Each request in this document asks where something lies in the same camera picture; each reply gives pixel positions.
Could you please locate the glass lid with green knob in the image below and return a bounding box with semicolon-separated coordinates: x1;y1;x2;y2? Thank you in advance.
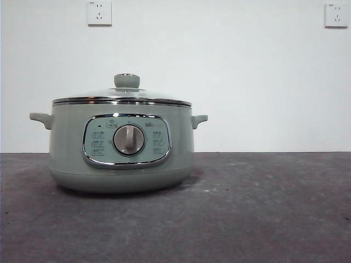
52;72;193;107

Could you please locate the white wall socket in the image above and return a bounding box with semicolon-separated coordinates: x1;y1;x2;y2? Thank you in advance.
324;2;349;28
87;0;113;27

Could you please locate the pale green electric pot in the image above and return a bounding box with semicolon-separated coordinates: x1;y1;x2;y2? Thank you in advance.
29;101;208;195

